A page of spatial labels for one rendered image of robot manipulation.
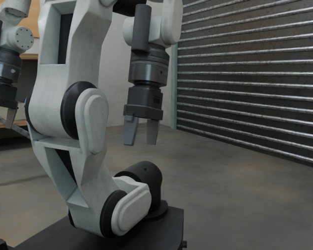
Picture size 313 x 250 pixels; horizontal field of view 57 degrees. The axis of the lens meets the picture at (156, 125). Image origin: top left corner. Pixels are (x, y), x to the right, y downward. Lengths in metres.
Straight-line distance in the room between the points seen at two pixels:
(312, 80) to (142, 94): 1.89
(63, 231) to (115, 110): 2.79
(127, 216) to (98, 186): 0.13
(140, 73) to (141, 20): 0.11
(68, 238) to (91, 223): 0.18
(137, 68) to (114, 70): 3.09
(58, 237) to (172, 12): 0.78
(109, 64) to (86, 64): 2.95
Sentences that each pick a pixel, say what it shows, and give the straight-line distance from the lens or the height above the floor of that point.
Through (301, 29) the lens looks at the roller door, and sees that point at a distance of 2.46.
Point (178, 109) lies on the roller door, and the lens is 3.47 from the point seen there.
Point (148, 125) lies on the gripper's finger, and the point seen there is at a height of 0.57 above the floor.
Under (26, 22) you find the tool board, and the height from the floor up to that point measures 1.20.
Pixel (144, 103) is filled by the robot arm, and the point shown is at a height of 0.64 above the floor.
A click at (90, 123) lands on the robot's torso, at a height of 0.59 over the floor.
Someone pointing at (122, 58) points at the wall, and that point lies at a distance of 3.77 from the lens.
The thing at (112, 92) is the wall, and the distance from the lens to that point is 3.71.
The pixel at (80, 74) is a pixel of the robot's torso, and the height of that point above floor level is 0.70.
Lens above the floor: 0.71
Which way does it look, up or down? 11 degrees down
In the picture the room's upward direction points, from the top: straight up
